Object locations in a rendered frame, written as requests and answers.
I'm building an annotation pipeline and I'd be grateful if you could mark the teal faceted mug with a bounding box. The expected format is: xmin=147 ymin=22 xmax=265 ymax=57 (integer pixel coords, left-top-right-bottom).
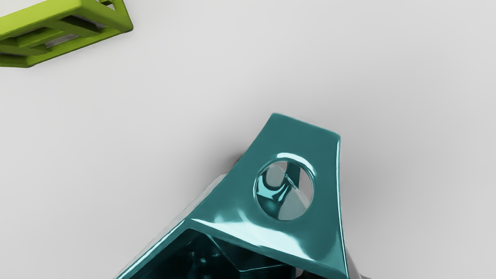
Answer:
xmin=115 ymin=113 xmax=363 ymax=279

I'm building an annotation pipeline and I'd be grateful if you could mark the green open frame block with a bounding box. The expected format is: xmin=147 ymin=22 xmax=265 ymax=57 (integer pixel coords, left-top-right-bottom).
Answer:
xmin=0 ymin=0 xmax=134 ymax=68

